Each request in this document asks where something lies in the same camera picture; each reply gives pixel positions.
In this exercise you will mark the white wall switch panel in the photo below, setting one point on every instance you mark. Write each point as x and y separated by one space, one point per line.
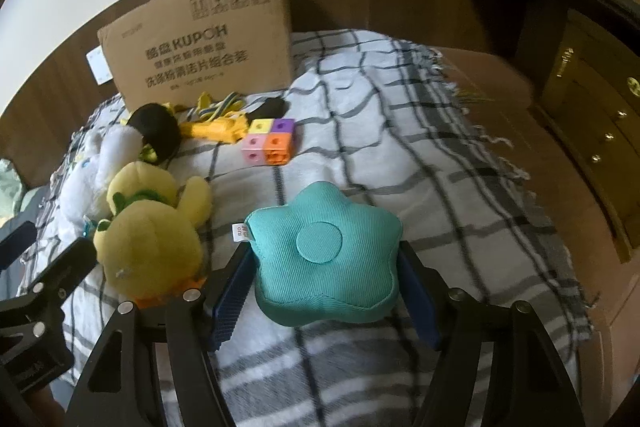
98 66

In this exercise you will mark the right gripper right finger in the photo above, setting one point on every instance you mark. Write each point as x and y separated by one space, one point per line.
528 383

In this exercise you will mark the black small cloth item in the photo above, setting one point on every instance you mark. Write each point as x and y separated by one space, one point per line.
271 108

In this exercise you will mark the colourful cube block set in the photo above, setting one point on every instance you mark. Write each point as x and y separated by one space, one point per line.
269 142

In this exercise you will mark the black white plaid blanket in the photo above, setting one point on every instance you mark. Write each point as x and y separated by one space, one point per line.
378 118

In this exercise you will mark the yellow toy gun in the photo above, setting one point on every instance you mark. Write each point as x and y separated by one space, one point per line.
225 129

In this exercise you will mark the white plush toy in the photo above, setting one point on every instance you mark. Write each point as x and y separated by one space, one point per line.
83 200

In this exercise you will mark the striped rope toy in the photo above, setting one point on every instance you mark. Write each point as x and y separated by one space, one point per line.
209 109

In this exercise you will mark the brown cardboard box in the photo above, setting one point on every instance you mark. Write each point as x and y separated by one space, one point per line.
172 51

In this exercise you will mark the light green pillow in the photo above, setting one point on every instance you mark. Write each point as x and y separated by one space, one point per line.
12 191

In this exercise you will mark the teal star plush cushion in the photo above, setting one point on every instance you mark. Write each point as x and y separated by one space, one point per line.
323 257

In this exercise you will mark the yellow duck plush toy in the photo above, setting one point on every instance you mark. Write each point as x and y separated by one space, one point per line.
149 249

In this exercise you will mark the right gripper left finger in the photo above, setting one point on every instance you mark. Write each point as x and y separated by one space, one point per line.
198 324

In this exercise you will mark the wooden nightstand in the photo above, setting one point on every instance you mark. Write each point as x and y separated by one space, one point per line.
575 130

